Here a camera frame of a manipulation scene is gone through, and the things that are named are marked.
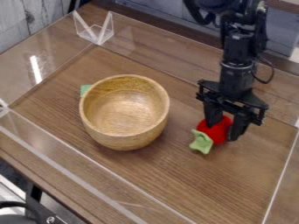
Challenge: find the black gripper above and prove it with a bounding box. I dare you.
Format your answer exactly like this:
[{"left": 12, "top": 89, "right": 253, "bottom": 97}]
[{"left": 197, "top": 61, "right": 269, "bottom": 141}]

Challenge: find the red plush strawberry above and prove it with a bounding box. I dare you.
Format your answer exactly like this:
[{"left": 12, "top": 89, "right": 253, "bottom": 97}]
[{"left": 190, "top": 115, "right": 233, "bottom": 155}]

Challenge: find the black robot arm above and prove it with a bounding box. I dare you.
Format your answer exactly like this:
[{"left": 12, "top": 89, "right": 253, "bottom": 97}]
[{"left": 183, "top": 0, "right": 273, "bottom": 141}]

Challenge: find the small green object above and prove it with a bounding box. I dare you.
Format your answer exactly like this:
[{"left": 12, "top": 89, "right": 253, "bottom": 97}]
[{"left": 79, "top": 84, "right": 92, "bottom": 97}]

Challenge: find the wooden bowl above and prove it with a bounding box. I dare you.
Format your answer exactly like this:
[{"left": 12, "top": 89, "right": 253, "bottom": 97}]
[{"left": 79, "top": 74, "right": 171, "bottom": 151}]

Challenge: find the blue-grey sofa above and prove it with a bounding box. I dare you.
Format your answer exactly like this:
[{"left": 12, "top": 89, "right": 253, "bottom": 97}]
[{"left": 116, "top": 0, "right": 299, "bottom": 57}]

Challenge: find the clear acrylic corner bracket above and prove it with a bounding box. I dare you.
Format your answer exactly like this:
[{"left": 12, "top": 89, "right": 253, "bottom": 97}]
[{"left": 72, "top": 11, "right": 115, "bottom": 46}]

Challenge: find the black table leg bracket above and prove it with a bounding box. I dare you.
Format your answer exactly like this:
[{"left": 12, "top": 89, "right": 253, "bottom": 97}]
[{"left": 26, "top": 184, "right": 68, "bottom": 224}]

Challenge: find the black cable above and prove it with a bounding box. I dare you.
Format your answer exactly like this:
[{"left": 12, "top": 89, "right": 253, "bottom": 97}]
[{"left": 0, "top": 199, "right": 36, "bottom": 224}]

